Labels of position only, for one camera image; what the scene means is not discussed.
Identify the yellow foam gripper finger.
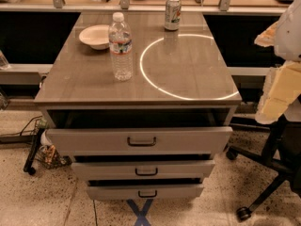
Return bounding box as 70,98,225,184
254,22,301,124

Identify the black cable on floor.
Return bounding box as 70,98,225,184
0,115,43,137

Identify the blue tape cross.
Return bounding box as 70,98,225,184
127,199,152,226

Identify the top grey drawer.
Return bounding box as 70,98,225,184
46,126,232,156

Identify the grey drawer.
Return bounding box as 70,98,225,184
87,184,203,201
46,126,232,156
71,160,215,181

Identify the clear plastic water bottle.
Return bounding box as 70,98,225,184
108,12,133,81

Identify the bottom grey drawer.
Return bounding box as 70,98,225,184
87,184,203,201

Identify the white soda can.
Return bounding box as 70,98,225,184
165,0,182,31

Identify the white ceramic bowl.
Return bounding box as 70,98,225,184
79,24,109,50

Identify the black office chair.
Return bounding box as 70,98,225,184
226,116,301,222

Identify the wire basket with items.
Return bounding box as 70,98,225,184
34,118,71,170

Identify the middle grey drawer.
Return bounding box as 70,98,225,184
71,160,215,181

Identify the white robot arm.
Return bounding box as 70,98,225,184
254,0,301,124

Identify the grey drawer cabinet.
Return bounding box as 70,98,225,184
35,12,241,187

